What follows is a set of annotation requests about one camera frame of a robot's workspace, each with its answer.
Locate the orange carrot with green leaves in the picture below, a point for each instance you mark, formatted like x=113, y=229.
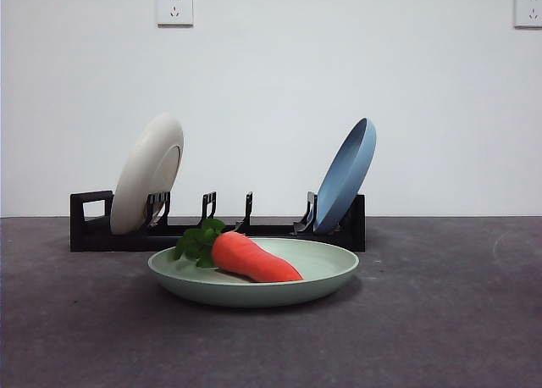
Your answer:
x=254, y=261

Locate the green plate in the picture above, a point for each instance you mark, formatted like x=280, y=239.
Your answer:
x=262, y=292

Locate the blue plate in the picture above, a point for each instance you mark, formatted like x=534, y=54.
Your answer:
x=347, y=176

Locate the white plate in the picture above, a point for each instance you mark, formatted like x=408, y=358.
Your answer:
x=146, y=172

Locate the black plate rack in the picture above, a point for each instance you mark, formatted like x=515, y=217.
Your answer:
x=110, y=235

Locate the white wall socket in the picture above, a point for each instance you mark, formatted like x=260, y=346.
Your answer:
x=528, y=9
x=175, y=7

